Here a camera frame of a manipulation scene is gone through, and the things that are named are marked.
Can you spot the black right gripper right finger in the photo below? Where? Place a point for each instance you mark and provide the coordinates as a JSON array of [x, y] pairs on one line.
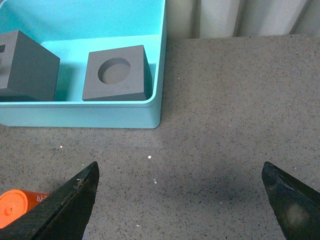
[[295, 204]]

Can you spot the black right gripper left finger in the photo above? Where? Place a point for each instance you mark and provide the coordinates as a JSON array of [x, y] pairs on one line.
[[63, 215]]

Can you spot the orange cylinder 4680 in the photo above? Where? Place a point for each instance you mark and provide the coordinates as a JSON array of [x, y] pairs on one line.
[[16, 202]]

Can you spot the gray block square hole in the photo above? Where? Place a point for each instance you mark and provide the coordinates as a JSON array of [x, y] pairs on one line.
[[28, 71]]

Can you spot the gray block round hole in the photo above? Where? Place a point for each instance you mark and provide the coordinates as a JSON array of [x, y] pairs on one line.
[[119, 74]]

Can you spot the blue plastic box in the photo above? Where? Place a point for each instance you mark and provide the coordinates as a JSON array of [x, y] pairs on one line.
[[71, 29]]

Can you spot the white curtain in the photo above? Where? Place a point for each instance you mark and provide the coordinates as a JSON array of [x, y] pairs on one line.
[[192, 19]]

